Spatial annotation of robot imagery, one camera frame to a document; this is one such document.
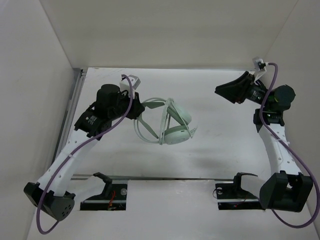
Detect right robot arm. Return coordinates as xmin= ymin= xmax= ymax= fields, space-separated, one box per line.
xmin=215 ymin=71 xmax=314 ymax=213

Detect purple cable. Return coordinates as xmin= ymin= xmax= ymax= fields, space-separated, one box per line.
xmin=36 ymin=74 xmax=133 ymax=235
xmin=259 ymin=62 xmax=320 ymax=229

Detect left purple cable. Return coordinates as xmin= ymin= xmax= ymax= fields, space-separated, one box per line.
xmin=36 ymin=74 xmax=133 ymax=235

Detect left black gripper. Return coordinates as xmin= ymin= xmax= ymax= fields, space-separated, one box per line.
xmin=109 ymin=89 xmax=145 ymax=121

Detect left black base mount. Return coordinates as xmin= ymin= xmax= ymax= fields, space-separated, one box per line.
xmin=79 ymin=172 xmax=128 ymax=211

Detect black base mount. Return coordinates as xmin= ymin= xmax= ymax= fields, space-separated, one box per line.
xmin=212 ymin=172 xmax=263 ymax=211
xmin=79 ymin=172 xmax=128 ymax=211

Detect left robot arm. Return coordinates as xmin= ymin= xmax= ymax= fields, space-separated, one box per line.
xmin=23 ymin=84 xmax=144 ymax=222

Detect aluminium rail left edge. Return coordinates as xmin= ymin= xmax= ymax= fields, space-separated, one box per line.
xmin=52 ymin=68 xmax=88 ymax=163

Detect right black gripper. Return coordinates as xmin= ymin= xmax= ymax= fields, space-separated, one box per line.
xmin=215 ymin=70 xmax=271 ymax=108

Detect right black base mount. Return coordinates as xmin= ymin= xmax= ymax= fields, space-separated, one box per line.
xmin=212 ymin=172 xmax=263 ymax=211

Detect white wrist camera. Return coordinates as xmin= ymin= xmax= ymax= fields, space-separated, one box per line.
xmin=252 ymin=57 xmax=267 ymax=81
xmin=119 ymin=74 xmax=141 ymax=96

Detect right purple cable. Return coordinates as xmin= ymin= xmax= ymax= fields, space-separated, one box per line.
xmin=259 ymin=62 xmax=320 ymax=229

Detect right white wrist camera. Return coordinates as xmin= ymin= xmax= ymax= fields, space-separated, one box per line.
xmin=252 ymin=57 xmax=267 ymax=81

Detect pale green headphone cable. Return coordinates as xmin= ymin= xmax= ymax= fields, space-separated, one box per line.
xmin=158 ymin=97 xmax=200 ymax=146

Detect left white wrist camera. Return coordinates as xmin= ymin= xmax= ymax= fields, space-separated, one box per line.
xmin=119 ymin=74 xmax=141 ymax=96

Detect mint green headphones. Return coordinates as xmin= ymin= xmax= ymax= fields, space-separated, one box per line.
xmin=133 ymin=97 xmax=198 ymax=145

